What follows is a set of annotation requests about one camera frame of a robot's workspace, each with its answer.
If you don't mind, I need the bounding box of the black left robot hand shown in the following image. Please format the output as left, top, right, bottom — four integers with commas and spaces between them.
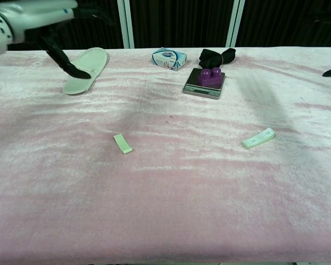
0, 0, 114, 80

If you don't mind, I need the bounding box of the light green paper strip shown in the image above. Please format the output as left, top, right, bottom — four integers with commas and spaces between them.
241, 127, 276, 150

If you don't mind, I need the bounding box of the pale green paper strip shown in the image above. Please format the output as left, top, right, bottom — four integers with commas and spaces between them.
113, 134, 134, 155

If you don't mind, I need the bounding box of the white disposable slipper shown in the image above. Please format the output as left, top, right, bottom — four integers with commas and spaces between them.
62, 47, 110, 96

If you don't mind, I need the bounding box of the black folded cloth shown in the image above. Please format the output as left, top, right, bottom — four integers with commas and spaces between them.
198, 47, 237, 70

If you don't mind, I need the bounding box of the purple toy building block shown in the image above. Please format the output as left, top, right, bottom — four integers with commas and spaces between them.
196, 67, 224, 88

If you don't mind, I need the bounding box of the silver digital kitchen scale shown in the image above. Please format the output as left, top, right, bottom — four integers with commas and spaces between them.
182, 67, 227, 100

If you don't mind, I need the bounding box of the blue white soap box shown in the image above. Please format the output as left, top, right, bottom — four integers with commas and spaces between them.
151, 47, 188, 72

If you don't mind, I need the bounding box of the pink fuzzy table cloth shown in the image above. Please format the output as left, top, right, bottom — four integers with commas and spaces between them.
0, 46, 331, 263

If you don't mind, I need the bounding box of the white upright frame post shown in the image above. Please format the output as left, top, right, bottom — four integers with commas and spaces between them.
116, 0, 135, 49
225, 0, 245, 48

